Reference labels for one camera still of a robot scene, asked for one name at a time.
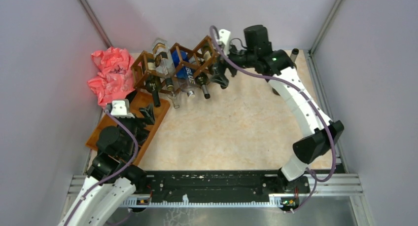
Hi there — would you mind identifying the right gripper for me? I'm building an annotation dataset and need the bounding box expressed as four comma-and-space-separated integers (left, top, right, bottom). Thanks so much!
209, 40, 257, 86

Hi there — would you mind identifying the dark green wine bottle front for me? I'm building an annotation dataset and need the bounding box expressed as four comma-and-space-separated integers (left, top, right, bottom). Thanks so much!
185, 67, 210, 99

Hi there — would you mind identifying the dark green wine bottle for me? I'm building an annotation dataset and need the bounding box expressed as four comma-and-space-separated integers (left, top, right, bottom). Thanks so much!
201, 43, 217, 75
185, 67, 210, 99

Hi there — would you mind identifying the blue square glass bottle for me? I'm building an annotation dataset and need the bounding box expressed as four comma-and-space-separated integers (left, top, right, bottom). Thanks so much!
172, 51, 189, 94

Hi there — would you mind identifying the clear glass bottle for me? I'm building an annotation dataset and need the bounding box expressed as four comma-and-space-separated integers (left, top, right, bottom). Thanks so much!
167, 84, 180, 109

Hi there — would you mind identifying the brown wooden wine rack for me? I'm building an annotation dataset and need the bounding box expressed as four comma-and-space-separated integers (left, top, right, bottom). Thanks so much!
130, 35, 223, 94

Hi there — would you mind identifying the clear labelled liquor bottle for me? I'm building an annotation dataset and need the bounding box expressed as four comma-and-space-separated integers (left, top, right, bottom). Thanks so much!
152, 38, 175, 92

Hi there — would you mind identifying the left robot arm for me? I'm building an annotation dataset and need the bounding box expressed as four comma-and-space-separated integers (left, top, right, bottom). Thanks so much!
59, 100, 155, 226

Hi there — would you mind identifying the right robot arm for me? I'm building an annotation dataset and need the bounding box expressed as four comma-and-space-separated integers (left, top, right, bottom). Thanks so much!
209, 25, 344, 192

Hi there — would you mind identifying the wooden compartment tray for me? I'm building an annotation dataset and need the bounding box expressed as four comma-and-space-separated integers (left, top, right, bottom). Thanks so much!
85, 91, 170, 165

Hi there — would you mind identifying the pink plastic bag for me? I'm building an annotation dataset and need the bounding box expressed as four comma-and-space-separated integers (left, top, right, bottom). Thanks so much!
87, 47, 135, 108

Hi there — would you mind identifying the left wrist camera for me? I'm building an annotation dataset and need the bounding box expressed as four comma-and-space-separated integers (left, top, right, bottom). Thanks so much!
110, 99, 135, 118

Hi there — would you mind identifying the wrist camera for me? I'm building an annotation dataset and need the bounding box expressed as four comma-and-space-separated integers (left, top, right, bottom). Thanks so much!
110, 99, 135, 118
217, 29, 231, 56

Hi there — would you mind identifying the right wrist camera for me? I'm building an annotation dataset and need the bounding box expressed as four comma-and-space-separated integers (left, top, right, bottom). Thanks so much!
217, 29, 231, 56

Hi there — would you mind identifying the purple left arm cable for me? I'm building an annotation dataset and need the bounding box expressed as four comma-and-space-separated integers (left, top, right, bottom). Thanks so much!
64, 109, 139, 226

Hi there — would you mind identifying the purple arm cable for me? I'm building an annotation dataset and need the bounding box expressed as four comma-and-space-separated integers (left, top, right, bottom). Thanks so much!
209, 25, 337, 214
64, 109, 139, 226

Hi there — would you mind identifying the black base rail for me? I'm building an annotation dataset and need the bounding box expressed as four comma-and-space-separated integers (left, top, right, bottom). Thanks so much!
70, 169, 363, 209

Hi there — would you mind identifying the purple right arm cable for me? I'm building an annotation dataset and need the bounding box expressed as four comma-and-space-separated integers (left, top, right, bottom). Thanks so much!
209, 25, 337, 214

